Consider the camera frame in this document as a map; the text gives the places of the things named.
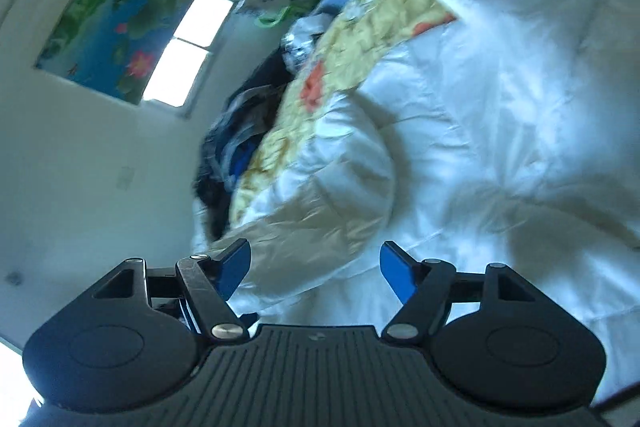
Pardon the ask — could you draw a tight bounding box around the silver plastic bag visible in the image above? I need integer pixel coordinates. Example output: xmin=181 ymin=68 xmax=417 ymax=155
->
xmin=281 ymin=13 xmax=334 ymax=75

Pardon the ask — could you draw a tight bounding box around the dark folded clothes pile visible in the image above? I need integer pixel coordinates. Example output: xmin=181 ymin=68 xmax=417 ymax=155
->
xmin=193 ymin=48 xmax=293 ymax=241

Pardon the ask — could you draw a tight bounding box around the window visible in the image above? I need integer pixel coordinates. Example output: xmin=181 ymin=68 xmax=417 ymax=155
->
xmin=142 ymin=0 xmax=234 ymax=109

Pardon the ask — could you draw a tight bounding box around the lotus flower wall painting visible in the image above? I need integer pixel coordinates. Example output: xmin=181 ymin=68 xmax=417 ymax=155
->
xmin=35 ymin=0 xmax=193 ymax=105

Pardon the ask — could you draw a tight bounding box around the yellow carrot print bedsheet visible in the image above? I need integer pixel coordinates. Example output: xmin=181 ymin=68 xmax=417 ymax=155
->
xmin=230 ymin=0 xmax=454 ymax=225

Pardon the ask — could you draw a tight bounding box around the white puffer jacket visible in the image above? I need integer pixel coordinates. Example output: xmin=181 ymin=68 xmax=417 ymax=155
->
xmin=193 ymin=0 xmax=639 ymax=401

